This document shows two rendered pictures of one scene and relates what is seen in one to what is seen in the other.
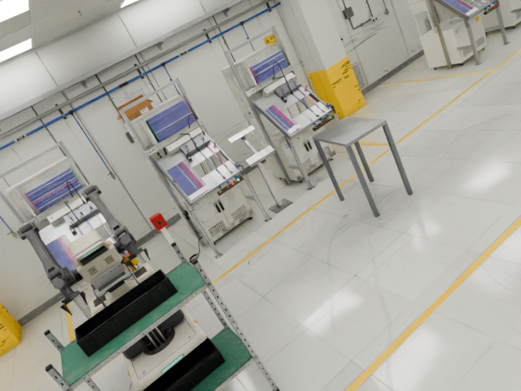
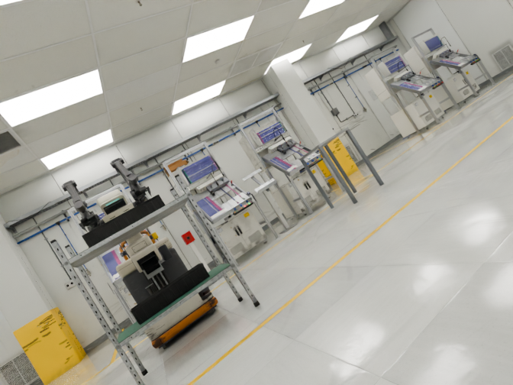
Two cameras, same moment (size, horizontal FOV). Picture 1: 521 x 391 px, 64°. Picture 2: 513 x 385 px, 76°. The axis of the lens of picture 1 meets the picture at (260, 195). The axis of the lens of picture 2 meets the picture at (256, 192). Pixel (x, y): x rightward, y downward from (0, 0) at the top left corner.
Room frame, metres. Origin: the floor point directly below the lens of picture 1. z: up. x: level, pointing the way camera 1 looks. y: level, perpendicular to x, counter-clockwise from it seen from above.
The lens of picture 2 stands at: (-0.24, 0.18, 0.64)
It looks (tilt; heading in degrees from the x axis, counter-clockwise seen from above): 1 degrees up; 357
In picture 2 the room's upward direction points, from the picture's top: 32 degrees counter-clockwise
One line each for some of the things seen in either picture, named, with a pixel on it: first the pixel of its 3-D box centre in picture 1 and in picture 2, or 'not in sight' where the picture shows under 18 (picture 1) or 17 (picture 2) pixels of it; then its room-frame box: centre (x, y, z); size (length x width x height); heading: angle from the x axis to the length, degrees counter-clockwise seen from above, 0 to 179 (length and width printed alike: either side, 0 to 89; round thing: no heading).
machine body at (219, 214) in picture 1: (212, 208); (235, 237); (5.07, 0.61, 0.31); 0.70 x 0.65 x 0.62; 111
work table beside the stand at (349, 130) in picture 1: (360, 164); (338, 170); (3.88, -1.04, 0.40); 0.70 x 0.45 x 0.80; 11
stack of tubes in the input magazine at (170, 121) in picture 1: (170, 120); (199, 169); (4.98, 0.52, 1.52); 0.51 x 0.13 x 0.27; 111
